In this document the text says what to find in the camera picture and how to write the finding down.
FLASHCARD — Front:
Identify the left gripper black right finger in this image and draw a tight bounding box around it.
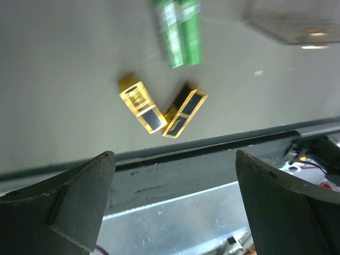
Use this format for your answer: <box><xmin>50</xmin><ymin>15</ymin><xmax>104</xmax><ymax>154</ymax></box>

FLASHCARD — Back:
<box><xmin>235</xmin><ymin>150</ymin><xmax>339</xmax><ymax>254</ymax></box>

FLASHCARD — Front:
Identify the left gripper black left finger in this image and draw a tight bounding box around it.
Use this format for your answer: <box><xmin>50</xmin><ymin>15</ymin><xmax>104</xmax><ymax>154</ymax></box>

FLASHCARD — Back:
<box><xmin>1</xmin><ymin>151</ymin><xmax>115</xmax><ymax>254</ymax></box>

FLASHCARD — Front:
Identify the gold black compact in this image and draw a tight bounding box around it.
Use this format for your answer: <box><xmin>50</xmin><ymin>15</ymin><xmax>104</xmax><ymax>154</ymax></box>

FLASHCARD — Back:
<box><xmin>118</xmin><ymin>73</ymin><xmax>167</xmax><ymax>134</ymax></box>
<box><xmin>162</xmin><ymin>81</ymin><xmax>208</xmax><ymax>139</ymax></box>

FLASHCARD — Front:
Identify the green lipstick tube left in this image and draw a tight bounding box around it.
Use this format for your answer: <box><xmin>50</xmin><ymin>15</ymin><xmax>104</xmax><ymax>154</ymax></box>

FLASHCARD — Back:
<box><xmin>155</xmin><ymin>0</ymin><xmax>184</xmax><ymax>68</ymax></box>

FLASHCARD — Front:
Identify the green lipstick tube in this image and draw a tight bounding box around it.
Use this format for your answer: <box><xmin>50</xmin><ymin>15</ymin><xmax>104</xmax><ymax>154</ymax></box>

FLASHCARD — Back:
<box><xmin>155</xmin><ymin>0</ymin><xmax>184</xmax><ymax>68</ymax></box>
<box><xmin>177</xmin><ymin>0</ymin><xmax>201</xmax><ymax>65</ymax></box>

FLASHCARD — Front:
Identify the green lipstick tube right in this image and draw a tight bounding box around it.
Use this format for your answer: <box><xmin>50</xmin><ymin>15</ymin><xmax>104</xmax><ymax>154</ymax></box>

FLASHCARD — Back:
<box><xmin>177</xmin><ymin>0</ymin><xmax>201</xmax><ymax>65</ymax></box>

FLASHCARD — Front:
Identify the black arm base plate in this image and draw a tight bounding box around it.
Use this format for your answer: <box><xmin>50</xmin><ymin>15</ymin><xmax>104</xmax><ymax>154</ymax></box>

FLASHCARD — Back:
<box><xmin>105</xmin><ymin>131</ymin><xmax>298</xmax><ymax>215</ymax></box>

